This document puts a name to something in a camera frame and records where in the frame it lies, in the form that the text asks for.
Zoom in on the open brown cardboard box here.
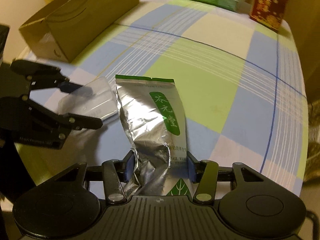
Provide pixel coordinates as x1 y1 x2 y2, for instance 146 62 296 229
19 0 139 63

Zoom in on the red gift box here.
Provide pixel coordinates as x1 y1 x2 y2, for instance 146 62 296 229
249 0 288 33

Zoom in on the plaid tablecloth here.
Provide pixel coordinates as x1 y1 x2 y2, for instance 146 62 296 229
15 0 311 201

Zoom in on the clear plastic lid tray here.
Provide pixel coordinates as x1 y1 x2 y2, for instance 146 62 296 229
58 77 118 121

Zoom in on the silver foil tea bag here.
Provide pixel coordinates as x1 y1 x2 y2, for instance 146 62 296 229
116 75 193 197

